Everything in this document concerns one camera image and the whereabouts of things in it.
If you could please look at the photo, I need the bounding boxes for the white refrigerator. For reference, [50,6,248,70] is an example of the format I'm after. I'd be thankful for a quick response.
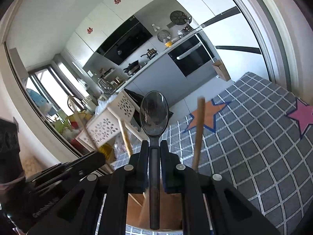
[182,0,274,82]

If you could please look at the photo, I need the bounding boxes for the round silver steamer rack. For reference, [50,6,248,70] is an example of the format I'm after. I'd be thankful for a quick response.
[157,29,172,42]

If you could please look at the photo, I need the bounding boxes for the black built-in oven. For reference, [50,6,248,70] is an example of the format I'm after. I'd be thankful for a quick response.
[167,34,216,77]

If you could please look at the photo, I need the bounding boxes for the grey base cabinet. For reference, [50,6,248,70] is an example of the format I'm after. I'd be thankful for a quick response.
[122,54,189,108]

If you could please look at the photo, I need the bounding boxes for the orange cooking pot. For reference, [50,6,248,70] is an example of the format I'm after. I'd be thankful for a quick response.
[141,49,157,60]

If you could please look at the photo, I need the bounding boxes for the yellow packet bag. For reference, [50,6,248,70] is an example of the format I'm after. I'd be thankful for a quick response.
[100,144,115,163]

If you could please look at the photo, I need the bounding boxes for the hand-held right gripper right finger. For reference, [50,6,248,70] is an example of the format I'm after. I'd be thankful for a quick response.
[160,139,279,235]

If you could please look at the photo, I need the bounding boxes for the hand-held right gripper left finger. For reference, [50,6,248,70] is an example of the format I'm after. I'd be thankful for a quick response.
[27,141,149,235]

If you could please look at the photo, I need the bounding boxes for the black range hood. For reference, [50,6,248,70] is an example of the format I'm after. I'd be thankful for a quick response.
[95,16,153,65]

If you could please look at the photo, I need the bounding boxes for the pale plastic utensil holder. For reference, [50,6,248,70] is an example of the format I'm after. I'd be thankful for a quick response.
[125,192,184,231]

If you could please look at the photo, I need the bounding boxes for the white upper kitchen cabinets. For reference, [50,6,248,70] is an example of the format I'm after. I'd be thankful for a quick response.
[65,0,216,66]

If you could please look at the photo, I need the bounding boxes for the black wok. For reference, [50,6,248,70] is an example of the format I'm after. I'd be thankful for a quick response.
[123,64,140,75]

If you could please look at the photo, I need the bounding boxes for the white kitchen countertop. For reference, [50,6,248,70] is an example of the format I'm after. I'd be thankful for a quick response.
[105,27,203,96]

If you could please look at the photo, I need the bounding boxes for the round black hanging pan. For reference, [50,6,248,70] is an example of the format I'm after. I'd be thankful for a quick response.
[170,10,189,25]

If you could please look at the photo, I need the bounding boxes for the small cardboard box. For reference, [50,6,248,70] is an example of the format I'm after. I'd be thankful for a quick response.
[212,60,231,81]

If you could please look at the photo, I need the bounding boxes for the bunch of wooden chopsticks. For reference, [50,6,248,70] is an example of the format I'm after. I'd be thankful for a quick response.
[119,97,206,170]

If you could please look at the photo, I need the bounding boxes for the grey checked star tablecloth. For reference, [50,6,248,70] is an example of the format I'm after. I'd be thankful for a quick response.
[98,71,313,235]

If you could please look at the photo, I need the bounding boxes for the stainless steel spoon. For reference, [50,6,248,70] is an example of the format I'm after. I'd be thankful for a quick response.
[139,90,169,230]

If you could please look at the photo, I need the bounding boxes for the curved kitchen faucet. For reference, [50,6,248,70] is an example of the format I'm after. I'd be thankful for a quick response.
[67,95,85,114]

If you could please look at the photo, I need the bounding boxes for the white plastic bag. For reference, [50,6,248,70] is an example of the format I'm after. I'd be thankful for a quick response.
[94,95,116,116]

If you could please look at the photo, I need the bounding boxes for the beige plastic storage cart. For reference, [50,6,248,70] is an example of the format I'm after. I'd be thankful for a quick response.
[76,89,145,172]

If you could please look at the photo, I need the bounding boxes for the kitchen window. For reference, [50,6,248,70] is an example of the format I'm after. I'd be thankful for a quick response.
[24,64,81,119]

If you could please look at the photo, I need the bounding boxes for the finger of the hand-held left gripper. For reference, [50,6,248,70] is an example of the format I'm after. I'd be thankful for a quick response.
[59,151,106,177]
[26,163,74,192]

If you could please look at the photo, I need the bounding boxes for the clear plastic bags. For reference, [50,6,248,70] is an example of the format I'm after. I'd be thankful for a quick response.
[112,137,133,157]

